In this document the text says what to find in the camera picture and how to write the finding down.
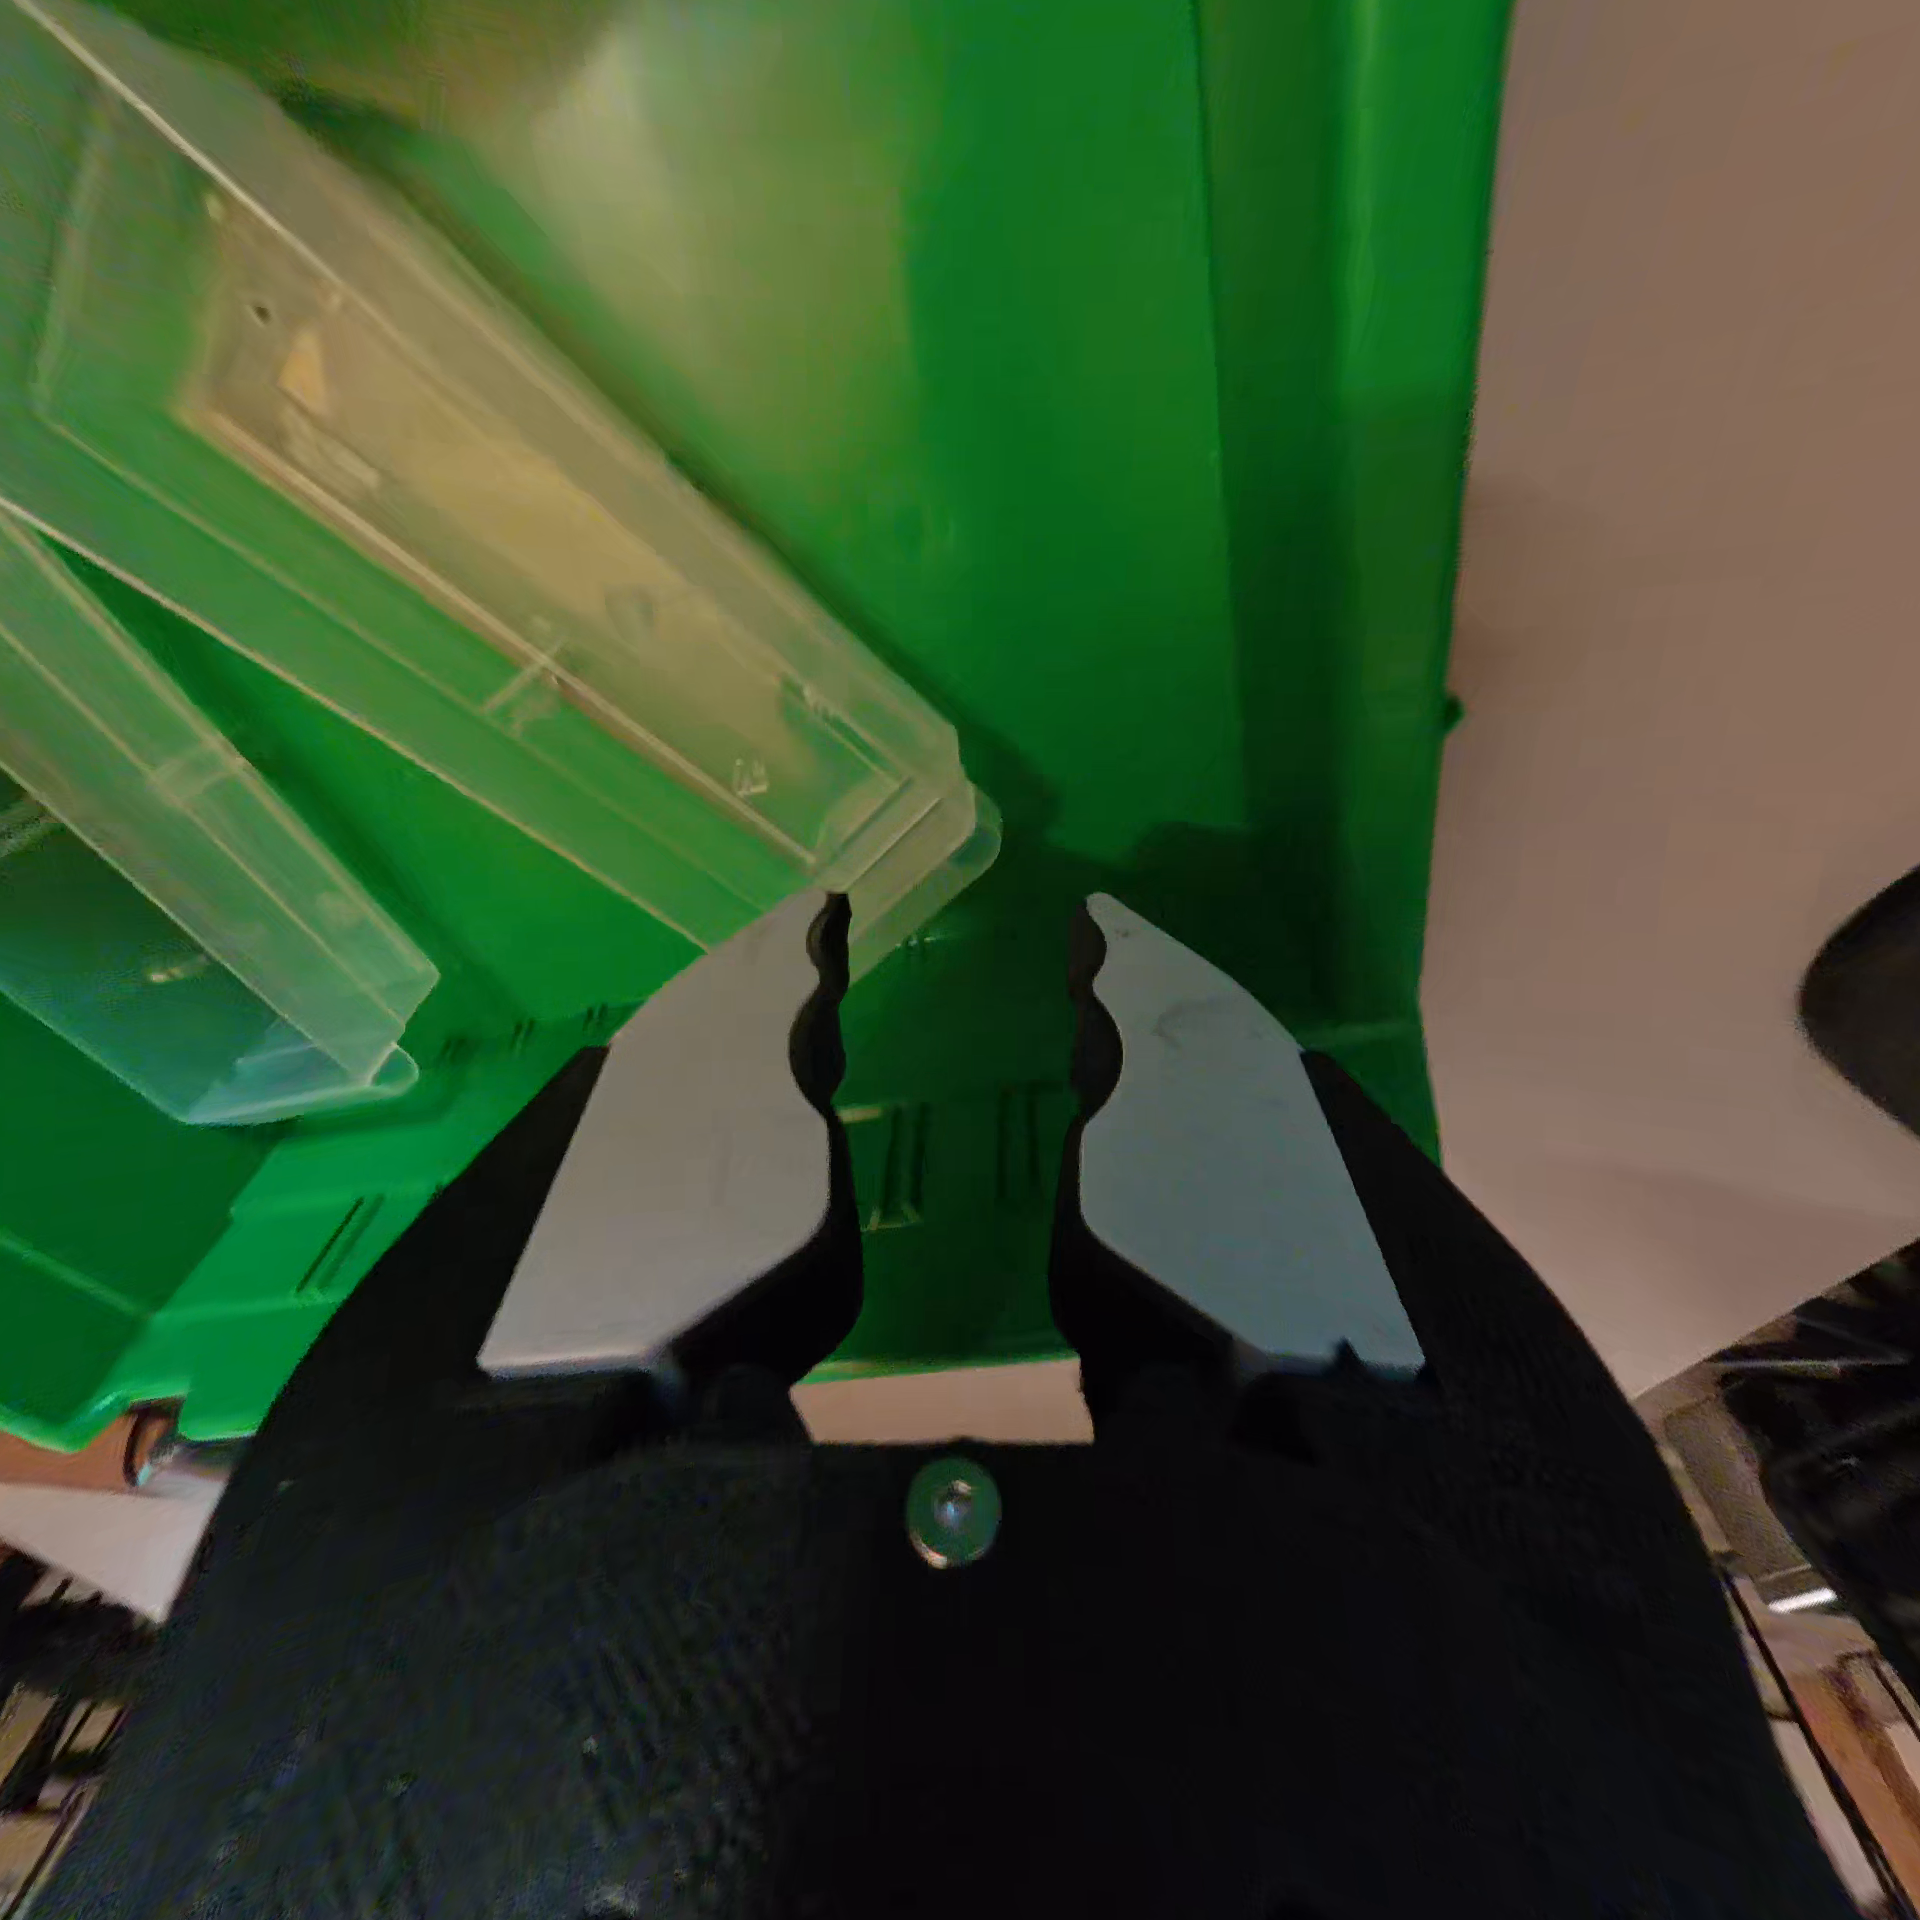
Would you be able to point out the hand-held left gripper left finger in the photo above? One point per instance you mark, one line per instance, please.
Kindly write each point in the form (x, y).
(676, 1184)

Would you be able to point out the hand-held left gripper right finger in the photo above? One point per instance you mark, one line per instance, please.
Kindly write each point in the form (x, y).
(1231, 1184)

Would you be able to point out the clear plastic drawer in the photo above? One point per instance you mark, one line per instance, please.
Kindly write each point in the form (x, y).
(181, 901)
(452, 495)

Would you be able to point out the green plastic bin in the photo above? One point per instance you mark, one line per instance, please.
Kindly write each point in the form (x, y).
(1050, 450)

